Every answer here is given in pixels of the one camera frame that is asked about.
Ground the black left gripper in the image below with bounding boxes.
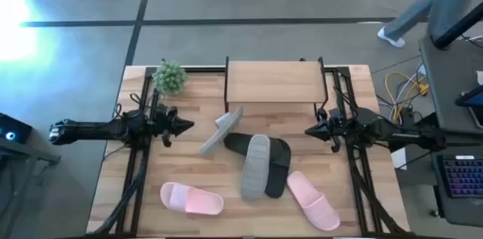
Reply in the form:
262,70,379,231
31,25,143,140
152,103,195,149

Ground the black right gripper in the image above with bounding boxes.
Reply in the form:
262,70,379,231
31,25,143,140
304,107,352,155

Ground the grey slide sandal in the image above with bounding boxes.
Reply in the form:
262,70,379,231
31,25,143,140
240,133,272,201
198,106,245,156

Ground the black slide sandal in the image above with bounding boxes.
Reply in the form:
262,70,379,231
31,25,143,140
223,132,288,159
263,139,292,199

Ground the pink slide sandal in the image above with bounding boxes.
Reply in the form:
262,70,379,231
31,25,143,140
286,170,341,231
159,181,225,216

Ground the wooden shelf with black legs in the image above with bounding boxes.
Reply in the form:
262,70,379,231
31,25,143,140
224,57,329,118

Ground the small green artificial plant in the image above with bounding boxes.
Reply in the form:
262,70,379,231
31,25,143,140
152,60,189,96

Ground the white paper sheet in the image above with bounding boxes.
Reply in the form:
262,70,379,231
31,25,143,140
390,147,408,171

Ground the black backlit keyboard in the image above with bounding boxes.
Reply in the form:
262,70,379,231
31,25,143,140
437,154,483,199

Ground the dark metal stand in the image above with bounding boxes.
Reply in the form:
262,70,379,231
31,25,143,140
0,139,62,239

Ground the black tablet screen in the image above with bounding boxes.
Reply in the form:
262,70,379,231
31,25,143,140
454,84,483,127

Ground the black device with blue light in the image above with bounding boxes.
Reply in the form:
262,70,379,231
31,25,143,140
0,112,34,146

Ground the black slanted pole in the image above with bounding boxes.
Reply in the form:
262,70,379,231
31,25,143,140
432,3,483,51

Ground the person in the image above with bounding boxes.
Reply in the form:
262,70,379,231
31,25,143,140
377,0,483,48

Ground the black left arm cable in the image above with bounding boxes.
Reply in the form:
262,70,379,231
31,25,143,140
112,91,167,119

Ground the black metal table frame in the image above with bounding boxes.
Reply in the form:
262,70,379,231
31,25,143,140
85,65,412,238

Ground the black cable bundle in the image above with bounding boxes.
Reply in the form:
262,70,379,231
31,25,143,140
92,154,149,237
352,163,407,237

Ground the yellow cable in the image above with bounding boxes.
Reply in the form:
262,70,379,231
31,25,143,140
383,71,430,123

